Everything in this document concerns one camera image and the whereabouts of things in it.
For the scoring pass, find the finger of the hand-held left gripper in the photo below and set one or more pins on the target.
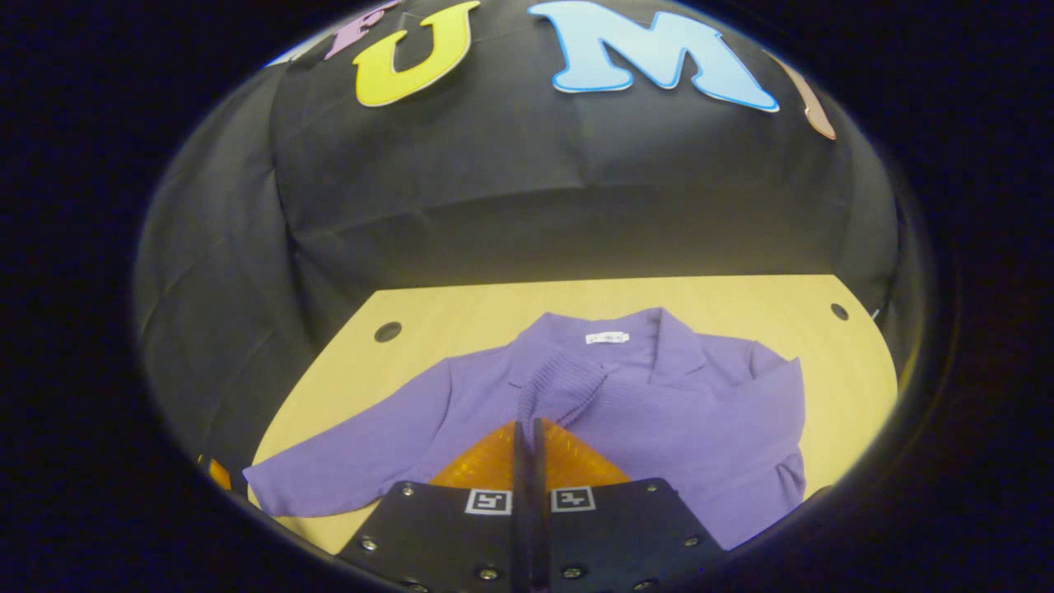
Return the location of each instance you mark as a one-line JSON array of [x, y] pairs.
[[217, 475]]

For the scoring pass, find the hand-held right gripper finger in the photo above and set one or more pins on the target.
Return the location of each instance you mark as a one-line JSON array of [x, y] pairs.
[[521, 535], [539, 535]]

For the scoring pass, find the purple knit cardigan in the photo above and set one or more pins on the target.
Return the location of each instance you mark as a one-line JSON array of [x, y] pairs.
[[700, 412]]

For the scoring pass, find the black table grommet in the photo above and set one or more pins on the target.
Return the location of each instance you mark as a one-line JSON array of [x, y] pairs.
[[839, 311], [387, 332]]

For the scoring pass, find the black backdrop cloth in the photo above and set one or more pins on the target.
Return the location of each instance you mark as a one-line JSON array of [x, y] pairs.
[[494, 206]]

